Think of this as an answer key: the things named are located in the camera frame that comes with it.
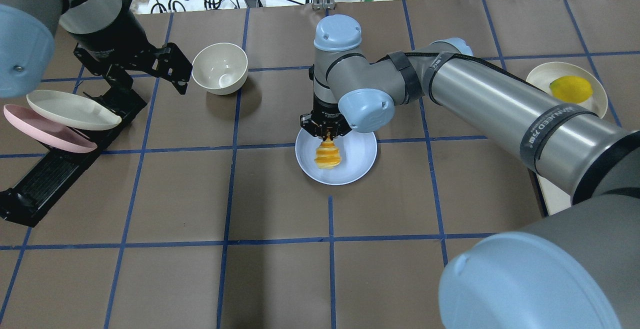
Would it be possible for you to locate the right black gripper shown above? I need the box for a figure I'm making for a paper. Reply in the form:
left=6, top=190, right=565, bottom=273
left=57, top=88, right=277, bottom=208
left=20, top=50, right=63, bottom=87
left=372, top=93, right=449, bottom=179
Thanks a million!
left=299, top=101, right=352, bottom=142

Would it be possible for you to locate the yellow lemon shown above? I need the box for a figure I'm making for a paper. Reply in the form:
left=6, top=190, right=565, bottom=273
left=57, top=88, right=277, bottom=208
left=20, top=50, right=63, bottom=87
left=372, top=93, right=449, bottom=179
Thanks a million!
left=548, top=75, right=594, bottom=104

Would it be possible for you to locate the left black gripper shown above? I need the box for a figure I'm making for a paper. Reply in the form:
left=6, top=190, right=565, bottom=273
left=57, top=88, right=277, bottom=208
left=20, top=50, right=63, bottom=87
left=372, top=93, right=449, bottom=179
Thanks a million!
left=67, top=11, right=193, bottom=115

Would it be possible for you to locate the striped bread loaf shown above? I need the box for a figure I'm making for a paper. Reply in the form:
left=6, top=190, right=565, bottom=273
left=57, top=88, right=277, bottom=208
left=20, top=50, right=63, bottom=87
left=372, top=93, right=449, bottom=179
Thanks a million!
left=314, top=137, right=342, bottom=170

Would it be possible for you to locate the cream plate in rack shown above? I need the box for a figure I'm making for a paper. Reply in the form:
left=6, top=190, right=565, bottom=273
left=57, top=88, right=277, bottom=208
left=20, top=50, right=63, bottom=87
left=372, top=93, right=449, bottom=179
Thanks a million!
left=26, top=90, right=122, bottom=131

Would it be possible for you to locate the white ceramic bowl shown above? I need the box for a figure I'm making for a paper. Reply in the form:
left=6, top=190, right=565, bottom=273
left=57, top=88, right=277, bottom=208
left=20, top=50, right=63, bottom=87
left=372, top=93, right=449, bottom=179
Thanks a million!
left=191, top=42, right=249, bottom=95

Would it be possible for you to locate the white rectangular tray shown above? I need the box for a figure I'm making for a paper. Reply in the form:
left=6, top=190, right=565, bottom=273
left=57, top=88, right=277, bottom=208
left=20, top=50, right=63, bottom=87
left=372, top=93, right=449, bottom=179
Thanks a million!
left=527, top=169, right=572, bottom=218

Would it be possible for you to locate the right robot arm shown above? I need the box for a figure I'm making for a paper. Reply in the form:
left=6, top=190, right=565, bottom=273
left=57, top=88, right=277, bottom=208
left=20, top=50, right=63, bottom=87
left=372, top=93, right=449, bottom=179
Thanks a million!
left=301, top=14, right=640, bottom=329

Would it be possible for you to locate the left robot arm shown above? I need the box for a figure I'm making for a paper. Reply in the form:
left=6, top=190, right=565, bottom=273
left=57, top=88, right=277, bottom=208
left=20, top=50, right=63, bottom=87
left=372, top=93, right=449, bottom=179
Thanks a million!
left=0, top=0, right=193, bottom=98

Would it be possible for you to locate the cream plate under lemon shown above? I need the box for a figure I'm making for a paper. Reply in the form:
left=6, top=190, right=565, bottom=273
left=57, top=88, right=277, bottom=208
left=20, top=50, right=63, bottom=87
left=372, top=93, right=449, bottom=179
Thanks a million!
left=526, top=61, right=608, bottom=119

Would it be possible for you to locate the black dish rack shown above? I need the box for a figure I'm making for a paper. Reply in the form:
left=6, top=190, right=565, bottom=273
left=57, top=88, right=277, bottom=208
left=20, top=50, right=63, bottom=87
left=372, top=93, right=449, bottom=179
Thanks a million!
left=1, top=80, right=147, bottom=228

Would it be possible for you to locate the blue plate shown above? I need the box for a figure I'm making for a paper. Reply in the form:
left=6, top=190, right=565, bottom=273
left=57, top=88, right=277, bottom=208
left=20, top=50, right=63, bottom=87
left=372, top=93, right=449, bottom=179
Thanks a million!
left=294, top=129, right=378, bottom=186

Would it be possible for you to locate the pink plate in rack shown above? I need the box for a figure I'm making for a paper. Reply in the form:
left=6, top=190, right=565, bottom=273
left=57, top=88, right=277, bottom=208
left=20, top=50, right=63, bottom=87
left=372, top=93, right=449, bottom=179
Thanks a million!
left=3, top=104, right=98, bottom=154

